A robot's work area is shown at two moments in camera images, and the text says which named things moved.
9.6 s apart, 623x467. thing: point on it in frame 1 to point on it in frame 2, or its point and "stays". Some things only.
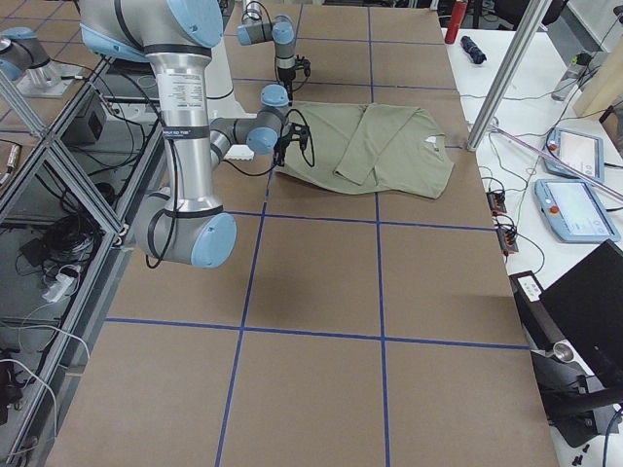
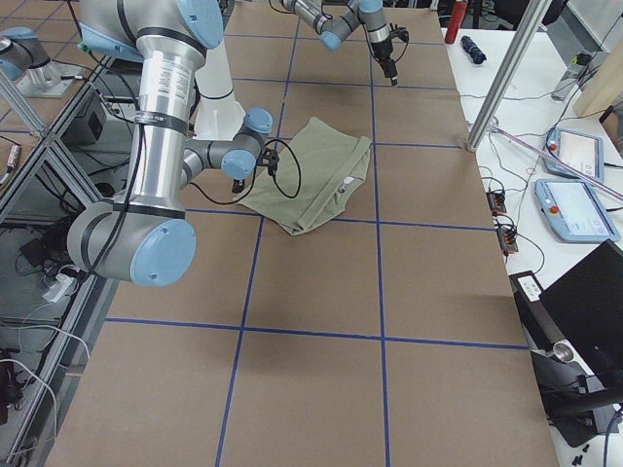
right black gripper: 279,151 to 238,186
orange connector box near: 507,240 stays
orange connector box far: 496,201 stays
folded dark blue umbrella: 474,53 stays
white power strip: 61,282 stays
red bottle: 458,11 stays
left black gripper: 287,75 to 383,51
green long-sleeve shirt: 391,147 to 303,183
